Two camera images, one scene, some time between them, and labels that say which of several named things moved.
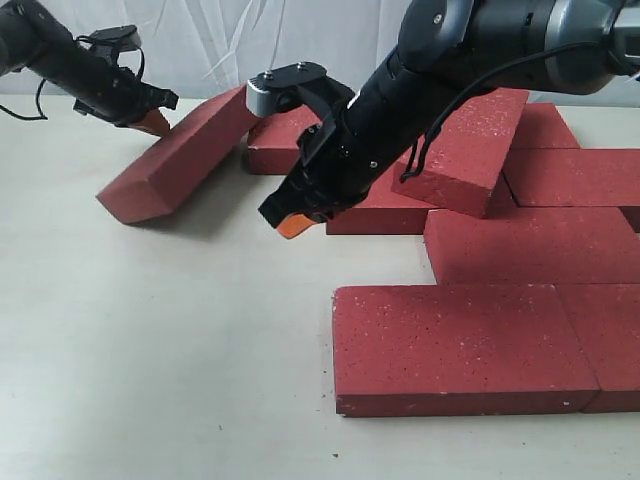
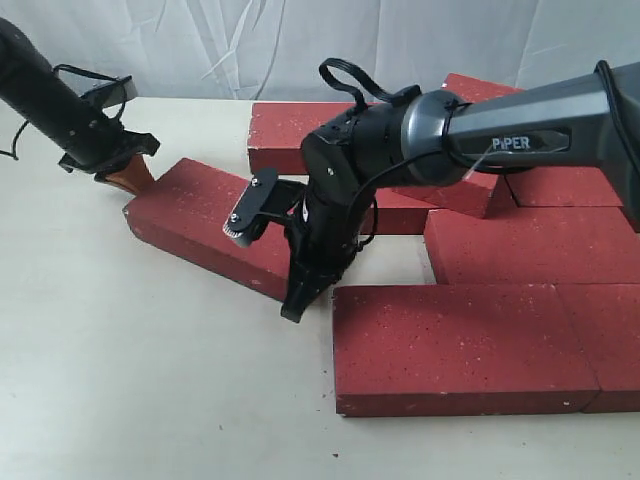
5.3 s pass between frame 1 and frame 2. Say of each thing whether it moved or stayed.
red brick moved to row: stayed
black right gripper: moved
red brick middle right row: stayed
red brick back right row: stayed
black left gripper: moved
